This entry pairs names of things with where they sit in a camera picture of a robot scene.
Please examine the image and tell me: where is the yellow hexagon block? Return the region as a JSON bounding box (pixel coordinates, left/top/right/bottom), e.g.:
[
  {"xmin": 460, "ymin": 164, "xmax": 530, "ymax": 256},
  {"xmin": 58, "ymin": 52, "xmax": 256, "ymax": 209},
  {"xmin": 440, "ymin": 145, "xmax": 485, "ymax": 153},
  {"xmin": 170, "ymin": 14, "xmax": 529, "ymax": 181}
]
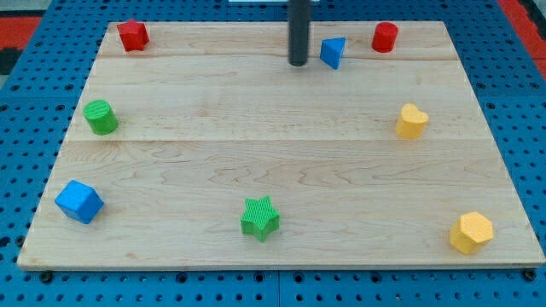
[{"xmin": 449, "ymin": 211, "xmax": 494, "ymax": 254}]

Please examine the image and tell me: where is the light wooden board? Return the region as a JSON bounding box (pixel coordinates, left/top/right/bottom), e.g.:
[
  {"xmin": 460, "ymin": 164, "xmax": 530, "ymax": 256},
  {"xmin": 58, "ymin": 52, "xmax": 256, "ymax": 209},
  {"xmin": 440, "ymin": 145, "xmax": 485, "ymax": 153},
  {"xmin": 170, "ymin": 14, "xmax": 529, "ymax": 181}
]
[{"xmin": 17, "ymin": 21, "xmax": 545, "ymax": 271}]

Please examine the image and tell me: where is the yellow heart block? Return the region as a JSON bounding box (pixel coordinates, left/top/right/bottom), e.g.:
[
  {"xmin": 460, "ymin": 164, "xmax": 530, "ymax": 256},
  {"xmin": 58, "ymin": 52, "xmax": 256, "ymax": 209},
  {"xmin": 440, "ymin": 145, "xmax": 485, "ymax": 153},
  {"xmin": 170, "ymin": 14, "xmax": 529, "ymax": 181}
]
[{"xmin": 395, "ymin": 103, "xmax": 429, "ymax": 139}]

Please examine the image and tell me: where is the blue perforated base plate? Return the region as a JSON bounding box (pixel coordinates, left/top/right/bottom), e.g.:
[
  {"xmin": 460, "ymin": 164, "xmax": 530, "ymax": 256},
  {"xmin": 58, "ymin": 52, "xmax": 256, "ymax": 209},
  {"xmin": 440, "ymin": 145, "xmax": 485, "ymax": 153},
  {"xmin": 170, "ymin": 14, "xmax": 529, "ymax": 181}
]
[{"xmin": 1, "ymin": 1, "xmax": 545, "ymax": 306}]

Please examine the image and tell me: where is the red cylinder block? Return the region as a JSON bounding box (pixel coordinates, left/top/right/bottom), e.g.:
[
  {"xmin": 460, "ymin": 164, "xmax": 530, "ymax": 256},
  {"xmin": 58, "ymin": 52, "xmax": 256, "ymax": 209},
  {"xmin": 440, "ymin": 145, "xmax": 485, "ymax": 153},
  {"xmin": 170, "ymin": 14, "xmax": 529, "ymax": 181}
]
[{"xmin": 372, "ymin": 21, "xmax": 398, "ymax": 53}]

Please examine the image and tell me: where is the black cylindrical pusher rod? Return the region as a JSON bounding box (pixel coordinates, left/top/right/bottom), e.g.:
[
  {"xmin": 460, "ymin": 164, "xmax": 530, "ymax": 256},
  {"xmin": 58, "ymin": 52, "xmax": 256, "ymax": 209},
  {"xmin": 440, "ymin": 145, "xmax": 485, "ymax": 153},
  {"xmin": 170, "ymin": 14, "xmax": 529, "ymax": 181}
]
[{"xmin": 288, "ymin": 0, "xmax": 311, "ymax": 67}]

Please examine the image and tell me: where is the green star block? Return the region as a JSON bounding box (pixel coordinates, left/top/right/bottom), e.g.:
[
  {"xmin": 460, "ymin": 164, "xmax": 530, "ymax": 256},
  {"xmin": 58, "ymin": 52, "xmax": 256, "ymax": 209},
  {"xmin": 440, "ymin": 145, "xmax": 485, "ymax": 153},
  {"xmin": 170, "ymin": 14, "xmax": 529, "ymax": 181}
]
[{"xmin": 240, "ymin": 195, "xmax": 280, "ymax": 243}]

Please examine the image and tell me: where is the blue triangle block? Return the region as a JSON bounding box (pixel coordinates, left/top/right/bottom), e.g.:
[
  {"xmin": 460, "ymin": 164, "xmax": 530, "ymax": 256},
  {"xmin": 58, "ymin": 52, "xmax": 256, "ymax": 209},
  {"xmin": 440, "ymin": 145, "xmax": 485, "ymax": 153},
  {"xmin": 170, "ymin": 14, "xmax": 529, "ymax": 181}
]
[{"xmin": 320, "ymin": 38, "xmax": 346, "ymax": 70}]

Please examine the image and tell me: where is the red star block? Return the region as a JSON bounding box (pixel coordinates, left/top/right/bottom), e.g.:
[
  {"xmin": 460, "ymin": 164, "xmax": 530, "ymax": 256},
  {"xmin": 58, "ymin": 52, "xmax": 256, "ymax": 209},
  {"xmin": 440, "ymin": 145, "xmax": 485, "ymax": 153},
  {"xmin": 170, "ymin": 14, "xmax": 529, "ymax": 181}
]
[{"xmin": 116, "ymin": 19, "xmax": 149, "ymax": 52}]

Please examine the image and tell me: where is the blue cube block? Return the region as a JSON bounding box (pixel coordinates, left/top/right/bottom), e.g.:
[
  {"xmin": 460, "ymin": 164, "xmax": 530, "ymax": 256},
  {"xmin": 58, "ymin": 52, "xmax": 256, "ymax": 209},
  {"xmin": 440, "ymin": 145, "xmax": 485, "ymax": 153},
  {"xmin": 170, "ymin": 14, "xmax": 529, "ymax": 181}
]
[{"xmin": 55, "ymin": 180, "xmax": 104, "ymax": 224}]

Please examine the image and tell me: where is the green cylinder block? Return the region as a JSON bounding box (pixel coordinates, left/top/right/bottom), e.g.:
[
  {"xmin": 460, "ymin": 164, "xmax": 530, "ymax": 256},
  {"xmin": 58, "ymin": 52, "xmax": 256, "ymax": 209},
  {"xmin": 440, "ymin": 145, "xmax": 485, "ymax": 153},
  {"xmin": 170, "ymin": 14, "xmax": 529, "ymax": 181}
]
[{"xmin": 83, "ymin": 100, "xmax": 119, "ymax": 136}]

